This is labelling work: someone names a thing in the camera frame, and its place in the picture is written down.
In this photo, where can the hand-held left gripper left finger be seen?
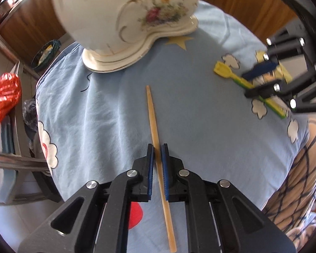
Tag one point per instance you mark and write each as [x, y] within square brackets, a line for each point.
[150, 172]

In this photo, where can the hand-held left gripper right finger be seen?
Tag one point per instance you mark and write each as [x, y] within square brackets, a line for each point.
[165, 174]

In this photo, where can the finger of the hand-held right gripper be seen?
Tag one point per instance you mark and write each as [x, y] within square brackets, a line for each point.
[263, 92]
[260, 69]

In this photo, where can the yellow plastic tulip spoon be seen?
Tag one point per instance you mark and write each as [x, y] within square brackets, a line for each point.
[222, 69]

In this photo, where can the beige chopstick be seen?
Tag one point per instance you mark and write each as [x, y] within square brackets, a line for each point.
[153, 118]

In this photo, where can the cream floral ceramic utensil holder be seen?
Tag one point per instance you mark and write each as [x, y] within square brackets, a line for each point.
[121, 10]

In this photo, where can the blue cartoon printed cloth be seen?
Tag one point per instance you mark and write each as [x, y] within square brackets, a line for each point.
[200, 137]

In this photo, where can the wooden cabinet side panel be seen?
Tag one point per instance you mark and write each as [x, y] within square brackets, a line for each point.
[247, 8]

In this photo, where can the person's plaid clothing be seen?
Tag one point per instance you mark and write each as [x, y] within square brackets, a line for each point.
[292, 189]

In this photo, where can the cream ceramic drip tray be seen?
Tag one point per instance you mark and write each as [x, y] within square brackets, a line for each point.
[115, 63]

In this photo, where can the dark plastic bag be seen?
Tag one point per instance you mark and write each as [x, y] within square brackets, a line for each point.
[29, 116]

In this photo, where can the metal rack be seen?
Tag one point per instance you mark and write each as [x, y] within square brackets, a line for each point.
[15, 160]

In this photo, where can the stack of blue trays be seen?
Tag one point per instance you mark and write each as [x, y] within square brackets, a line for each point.
[6, 134]

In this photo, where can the dark green bowl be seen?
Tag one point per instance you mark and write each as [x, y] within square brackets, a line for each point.
[46, 54]

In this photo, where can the red plastic bag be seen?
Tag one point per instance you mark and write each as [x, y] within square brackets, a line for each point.
[4, 97]

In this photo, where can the wooden kitchen cabinet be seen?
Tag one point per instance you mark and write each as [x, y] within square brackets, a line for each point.
[34, 23]

